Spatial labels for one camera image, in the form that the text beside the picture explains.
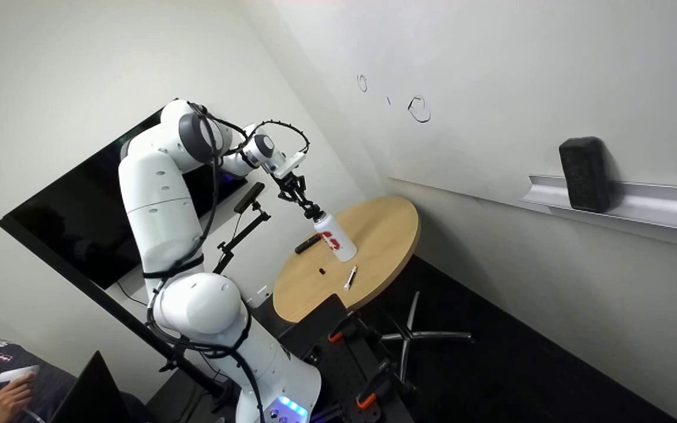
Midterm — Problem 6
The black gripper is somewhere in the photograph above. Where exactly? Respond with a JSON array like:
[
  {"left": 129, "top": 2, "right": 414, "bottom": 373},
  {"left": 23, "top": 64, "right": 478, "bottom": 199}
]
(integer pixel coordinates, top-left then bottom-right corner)
[{"left": 277, "top": 169, "right": 327, "bottom": 218}]

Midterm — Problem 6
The white handheld controller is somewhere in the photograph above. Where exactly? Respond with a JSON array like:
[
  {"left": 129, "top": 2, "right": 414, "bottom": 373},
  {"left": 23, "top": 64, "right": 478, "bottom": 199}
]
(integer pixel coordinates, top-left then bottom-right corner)
[{"left": 0, "top": 365, "right": 43, "bottom": 386}]

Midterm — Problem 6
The white bottle with red logo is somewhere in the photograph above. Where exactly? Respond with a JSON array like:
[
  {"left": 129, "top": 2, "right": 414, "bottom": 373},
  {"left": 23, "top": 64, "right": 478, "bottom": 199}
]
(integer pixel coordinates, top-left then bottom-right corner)
[{"left": 311, "top": 211, "right": 359, "bottom": 265}]

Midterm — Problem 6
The operator hand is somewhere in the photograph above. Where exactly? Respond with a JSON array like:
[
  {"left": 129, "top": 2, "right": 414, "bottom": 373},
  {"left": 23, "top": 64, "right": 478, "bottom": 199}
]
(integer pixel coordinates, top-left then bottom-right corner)
[{"left": 0, "top": 379, "right": 36, "bottom": 419}]

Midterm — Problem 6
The black robot workbench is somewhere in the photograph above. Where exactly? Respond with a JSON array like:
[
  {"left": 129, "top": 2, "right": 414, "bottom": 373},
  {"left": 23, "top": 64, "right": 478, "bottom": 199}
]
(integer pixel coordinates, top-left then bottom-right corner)
[{"left": 251, "top": 297, "right": 419, "bottom": 423}]

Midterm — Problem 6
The grey star table base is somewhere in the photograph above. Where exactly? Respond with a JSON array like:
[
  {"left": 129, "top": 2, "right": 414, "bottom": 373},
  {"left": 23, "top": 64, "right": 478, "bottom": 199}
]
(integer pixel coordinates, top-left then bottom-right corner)
[{"left": 376, "top": 289, "right": 478, "bottom": 386}]

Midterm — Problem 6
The black flat screen monitor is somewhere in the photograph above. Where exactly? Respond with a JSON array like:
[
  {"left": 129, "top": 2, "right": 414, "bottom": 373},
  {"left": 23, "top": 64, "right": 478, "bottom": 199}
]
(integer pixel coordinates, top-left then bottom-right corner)
[{"left": 0, "top": 104, "right": 251, "bottom": 291}]

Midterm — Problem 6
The black whiteboard eraser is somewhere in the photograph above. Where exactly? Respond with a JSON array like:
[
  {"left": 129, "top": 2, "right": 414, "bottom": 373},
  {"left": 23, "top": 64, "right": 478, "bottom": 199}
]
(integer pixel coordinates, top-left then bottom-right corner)
[{"left": 558, "top": 136, "right": 615, "bottom": 213}]

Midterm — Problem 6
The black laptop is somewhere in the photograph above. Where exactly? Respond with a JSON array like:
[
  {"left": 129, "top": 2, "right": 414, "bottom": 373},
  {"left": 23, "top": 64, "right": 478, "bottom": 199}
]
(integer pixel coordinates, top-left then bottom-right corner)
[{"left": 47, "top": 351, "right": 135, "bottom": 423}]

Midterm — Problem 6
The grey whiteboard tray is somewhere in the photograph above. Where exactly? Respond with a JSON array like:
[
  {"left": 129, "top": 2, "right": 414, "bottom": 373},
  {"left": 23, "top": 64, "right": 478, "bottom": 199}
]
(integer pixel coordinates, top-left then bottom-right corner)
[{"left": 521, "top": 171, "right": 677, "bottom": 238}]

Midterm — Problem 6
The black stereo camera bar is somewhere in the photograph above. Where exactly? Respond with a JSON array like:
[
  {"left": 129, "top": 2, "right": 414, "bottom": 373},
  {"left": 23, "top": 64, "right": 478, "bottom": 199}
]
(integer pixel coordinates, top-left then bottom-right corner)
[{"left": 293, "top": 233, "right": 325, "bottom": 259}]

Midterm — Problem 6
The black camera on stand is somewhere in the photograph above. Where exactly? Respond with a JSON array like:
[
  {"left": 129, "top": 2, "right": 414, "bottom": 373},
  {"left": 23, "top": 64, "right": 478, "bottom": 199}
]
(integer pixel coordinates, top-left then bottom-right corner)
[{"left": 232, "top": 182, "right": 267, "bottom": 216}]

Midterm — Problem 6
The black camera stand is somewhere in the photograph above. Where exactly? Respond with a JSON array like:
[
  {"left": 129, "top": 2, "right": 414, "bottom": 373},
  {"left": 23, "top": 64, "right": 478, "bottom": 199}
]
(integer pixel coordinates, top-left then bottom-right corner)
[{"left": 210, "top": 206, "right": 272, "bottom": 278}]

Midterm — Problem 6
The black clamp with orange handle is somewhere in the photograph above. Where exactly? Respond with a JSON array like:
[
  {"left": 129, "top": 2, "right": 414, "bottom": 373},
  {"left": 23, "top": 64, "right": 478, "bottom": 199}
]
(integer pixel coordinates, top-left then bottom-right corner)
[
  {"left": 352, "top": 367, "right": 405, "bottom": 414},
  {"left": 325, "top": 316, "right": 371, "bottom": 351}
]

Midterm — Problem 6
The white wall whiteboard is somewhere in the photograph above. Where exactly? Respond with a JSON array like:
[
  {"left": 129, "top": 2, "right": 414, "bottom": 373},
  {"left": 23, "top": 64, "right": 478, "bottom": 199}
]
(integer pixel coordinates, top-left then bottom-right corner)
[{"left": 305, "top": 0, "right": 677, "bottom": 256}]

